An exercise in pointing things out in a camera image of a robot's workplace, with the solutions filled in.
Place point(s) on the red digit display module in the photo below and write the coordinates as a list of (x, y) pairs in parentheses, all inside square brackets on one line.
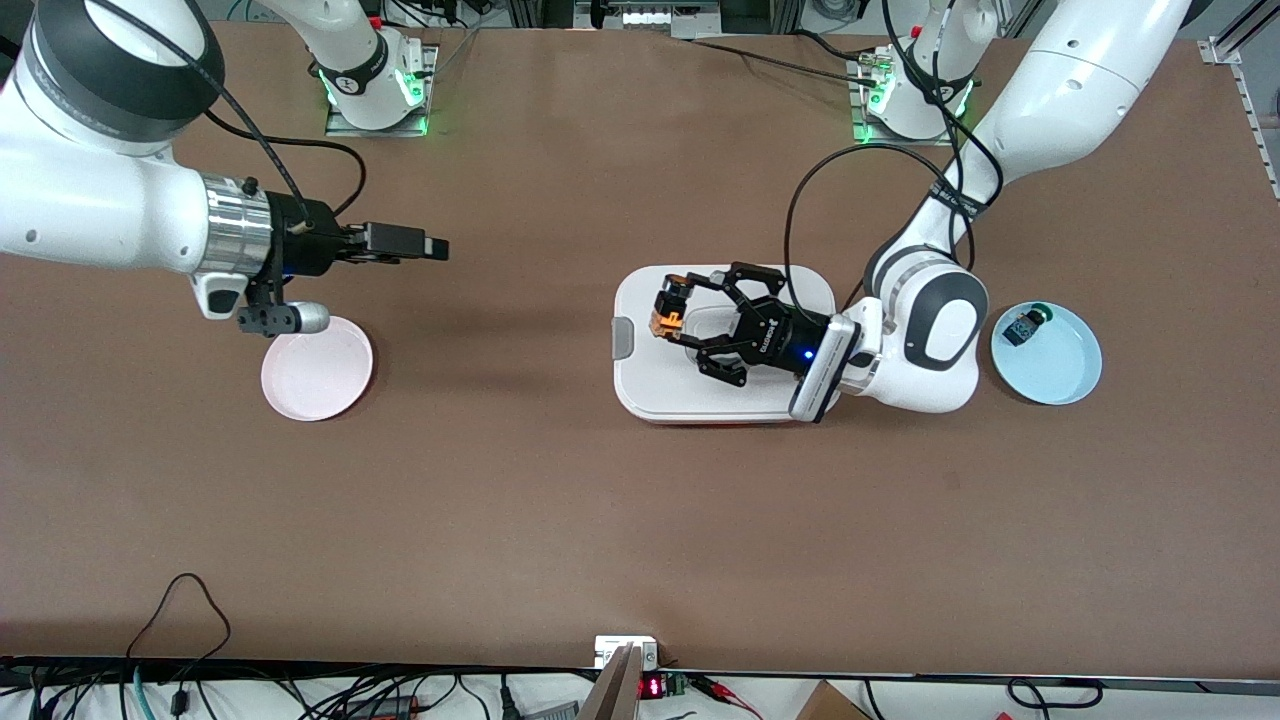
[(652, 688)]

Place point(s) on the grey slanted bar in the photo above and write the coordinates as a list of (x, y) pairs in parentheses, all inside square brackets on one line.
[(615, 695)]

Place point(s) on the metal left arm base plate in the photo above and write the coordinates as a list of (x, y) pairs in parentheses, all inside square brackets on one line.
[(865, 135)]

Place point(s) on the brown cardboard piece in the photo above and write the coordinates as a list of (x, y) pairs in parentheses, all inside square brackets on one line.
[(830, 705)]

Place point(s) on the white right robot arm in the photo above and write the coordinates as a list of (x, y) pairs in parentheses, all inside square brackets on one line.
[(100, 200)]

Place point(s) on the green terminal board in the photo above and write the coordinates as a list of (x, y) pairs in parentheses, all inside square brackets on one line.
[(678, 686)]

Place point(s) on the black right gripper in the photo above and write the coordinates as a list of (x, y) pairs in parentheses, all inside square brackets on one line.
[(312, 244)]

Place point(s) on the black power adapter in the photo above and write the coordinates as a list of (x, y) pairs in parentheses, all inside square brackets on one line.
[(385, 706)]

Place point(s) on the small white device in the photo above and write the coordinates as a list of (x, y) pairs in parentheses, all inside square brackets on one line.
[(610, 650)]

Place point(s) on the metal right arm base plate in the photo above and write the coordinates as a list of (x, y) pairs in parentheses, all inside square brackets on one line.
[(335, 128)]

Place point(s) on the red clip lead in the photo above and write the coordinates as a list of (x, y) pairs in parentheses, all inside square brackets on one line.
[(715, 687)]

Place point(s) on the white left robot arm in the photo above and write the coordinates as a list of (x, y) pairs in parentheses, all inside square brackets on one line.
[(1070, 90)]

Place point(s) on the pink plate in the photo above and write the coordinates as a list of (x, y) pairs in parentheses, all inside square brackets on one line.
[(317, 375)]

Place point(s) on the light blue plate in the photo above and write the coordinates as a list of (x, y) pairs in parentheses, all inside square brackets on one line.
[(1055, 365)]

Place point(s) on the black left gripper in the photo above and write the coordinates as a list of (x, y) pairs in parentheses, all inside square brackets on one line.
[(778, 340)]

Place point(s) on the white lidded container box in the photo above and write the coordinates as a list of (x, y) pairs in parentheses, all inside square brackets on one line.
[(650, 390)]

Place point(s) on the grey power strip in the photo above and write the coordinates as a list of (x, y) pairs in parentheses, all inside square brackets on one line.
[(555, 712)]

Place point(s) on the orange black sushi piece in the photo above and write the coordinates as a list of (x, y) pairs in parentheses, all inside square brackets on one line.
[(665, 325)]

